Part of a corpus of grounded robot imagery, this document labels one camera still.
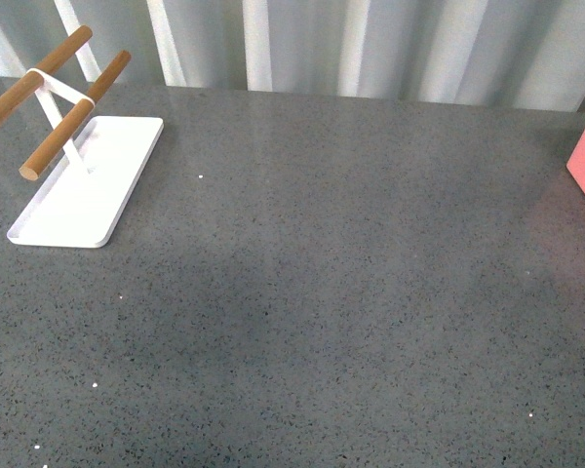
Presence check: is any white towel rack stand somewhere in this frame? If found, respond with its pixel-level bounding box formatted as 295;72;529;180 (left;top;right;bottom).
0;25;164;249

